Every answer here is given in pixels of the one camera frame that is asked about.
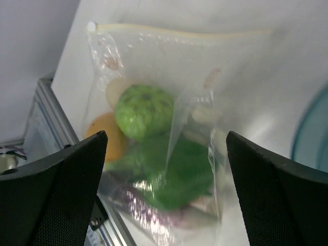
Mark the green custard apple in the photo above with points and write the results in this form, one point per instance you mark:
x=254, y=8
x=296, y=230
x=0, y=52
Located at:
x=143, y=111

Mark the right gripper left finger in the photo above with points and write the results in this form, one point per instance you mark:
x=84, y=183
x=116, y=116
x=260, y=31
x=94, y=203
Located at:
x=50, y=201

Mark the purple eggplant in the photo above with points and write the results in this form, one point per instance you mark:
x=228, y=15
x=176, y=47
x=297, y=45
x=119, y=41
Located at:
x=126, y=199

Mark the teal plastic bin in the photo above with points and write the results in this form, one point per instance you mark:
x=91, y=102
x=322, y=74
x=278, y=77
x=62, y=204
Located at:
x=310, y=142

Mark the clear zip top bag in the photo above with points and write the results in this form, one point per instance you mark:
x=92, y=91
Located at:
x=198, y=71

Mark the aluminium mounting rail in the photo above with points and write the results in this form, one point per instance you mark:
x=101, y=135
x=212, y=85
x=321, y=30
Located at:
x=48, y=131

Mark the white egg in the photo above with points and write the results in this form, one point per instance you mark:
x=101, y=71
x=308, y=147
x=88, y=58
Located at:
x=115, y=88

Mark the green bell pepper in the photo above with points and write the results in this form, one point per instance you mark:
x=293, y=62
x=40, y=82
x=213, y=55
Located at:
x=166, y=182

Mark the orange mango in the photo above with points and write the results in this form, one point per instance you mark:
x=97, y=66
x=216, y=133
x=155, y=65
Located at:
x=117, y=142

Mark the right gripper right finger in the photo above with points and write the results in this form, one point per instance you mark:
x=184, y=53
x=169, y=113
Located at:
x=282, y=202

